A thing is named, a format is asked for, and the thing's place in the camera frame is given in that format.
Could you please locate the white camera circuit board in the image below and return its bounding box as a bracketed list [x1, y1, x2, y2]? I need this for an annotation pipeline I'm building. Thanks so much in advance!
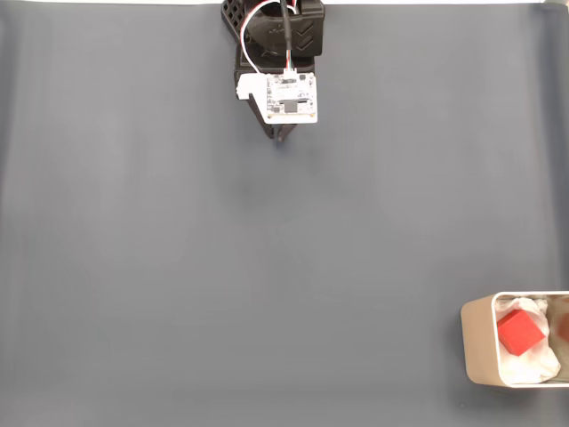
[265, 72, 319, 125]

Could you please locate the white red servo wire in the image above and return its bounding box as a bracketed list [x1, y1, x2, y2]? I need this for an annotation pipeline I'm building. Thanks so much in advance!
[240, 0, 268, 75]

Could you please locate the black camera cable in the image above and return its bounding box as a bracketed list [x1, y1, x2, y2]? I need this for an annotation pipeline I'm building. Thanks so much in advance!
[277, 0, 298, 77]

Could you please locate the dark grey table mat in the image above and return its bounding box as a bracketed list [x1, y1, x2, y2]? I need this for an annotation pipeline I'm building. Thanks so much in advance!
[0, 3, 569, 427]

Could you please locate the red cube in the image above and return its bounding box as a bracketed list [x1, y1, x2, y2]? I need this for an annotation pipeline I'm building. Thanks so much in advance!
[496, 310, 547, 357]

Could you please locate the silver metal tin box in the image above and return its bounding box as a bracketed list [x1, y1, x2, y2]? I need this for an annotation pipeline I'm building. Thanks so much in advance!
[460, 291, 569, 389]

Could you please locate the white crumpled tissue paper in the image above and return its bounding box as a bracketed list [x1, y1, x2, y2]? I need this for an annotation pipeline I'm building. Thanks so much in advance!
[495, 296, 562, 386]

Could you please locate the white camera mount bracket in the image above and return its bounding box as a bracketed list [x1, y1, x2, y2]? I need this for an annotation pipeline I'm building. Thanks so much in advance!
[235, 73, 268, 101]

